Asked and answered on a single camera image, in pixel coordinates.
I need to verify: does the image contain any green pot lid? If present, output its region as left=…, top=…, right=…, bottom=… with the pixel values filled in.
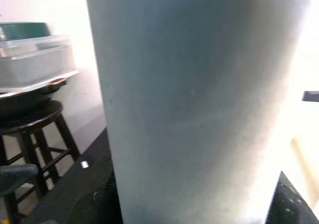
left=0, top=22, right=52, bottom=40

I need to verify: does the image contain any black round stool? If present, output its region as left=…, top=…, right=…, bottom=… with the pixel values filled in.
left=0, top=99, right=80, bottom=222

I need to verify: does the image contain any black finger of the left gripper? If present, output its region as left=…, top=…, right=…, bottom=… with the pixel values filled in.
left=0, top=163, right=38, bottom=197

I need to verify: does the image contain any white plastic table leg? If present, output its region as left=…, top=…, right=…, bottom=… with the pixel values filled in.
left=83, top=0, right=316, bottom=224

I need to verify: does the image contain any black wok pan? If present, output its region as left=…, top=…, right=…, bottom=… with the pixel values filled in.
left=0, top=78, right=68, bottom=120

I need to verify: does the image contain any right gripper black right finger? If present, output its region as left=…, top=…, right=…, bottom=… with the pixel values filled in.
left=265, top=170, right=319, bottom=224

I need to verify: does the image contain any clear plastic storage box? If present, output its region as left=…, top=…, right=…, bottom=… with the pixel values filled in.
left=0, top=34, right=80, bottom=95

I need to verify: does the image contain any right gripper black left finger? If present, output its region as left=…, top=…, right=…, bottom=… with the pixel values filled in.
left=74, top=174, right=124, bottom=224

